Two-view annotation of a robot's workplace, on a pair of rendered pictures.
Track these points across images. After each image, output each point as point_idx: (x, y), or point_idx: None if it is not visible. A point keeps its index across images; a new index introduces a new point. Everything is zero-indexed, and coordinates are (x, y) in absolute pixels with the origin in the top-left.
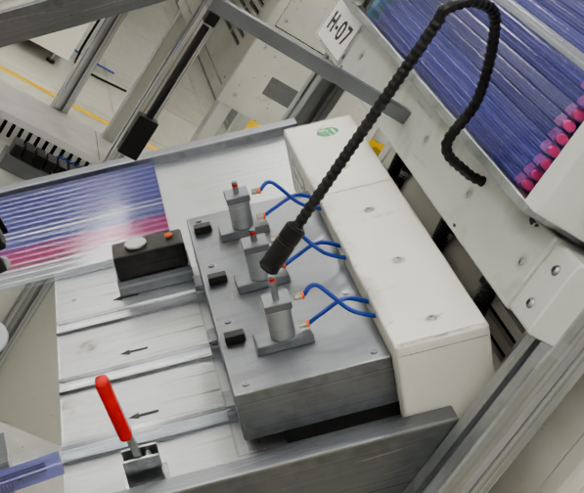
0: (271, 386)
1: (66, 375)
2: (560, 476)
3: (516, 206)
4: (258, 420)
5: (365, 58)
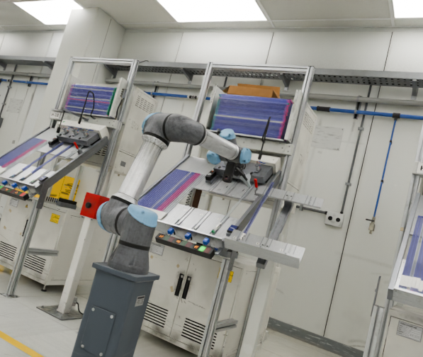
0: (265, 174)
1: (223, 193)
2: None
3: (275, 142)
4: (264, 180)
5: None
